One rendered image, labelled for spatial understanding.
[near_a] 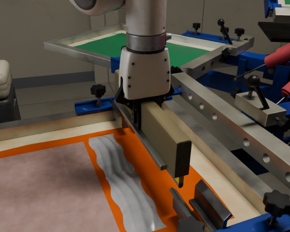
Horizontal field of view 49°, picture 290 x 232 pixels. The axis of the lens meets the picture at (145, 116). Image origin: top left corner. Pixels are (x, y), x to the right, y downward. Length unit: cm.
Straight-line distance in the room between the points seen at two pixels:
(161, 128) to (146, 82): 11
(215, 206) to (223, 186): 15
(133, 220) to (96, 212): 8
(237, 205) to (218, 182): 8
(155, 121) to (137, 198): 18
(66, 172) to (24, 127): 22
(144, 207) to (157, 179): 9
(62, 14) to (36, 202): 304
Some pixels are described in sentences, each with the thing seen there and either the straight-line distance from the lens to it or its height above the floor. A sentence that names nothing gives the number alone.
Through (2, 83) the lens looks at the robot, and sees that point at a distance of 158.
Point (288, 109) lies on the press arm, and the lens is 91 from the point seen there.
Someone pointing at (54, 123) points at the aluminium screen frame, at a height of 98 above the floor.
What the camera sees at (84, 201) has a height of 95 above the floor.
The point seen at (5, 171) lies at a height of 96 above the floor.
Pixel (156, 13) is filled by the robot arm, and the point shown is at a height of 132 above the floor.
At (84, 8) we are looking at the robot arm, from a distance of 58.
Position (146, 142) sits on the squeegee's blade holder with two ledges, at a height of 107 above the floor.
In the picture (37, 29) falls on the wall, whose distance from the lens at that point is 365.
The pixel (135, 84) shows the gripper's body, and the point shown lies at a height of 118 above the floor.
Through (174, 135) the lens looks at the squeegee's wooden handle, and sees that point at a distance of 54.
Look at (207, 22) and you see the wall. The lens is 408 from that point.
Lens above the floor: 142
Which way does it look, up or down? 28 degrees down
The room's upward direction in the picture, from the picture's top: straight up
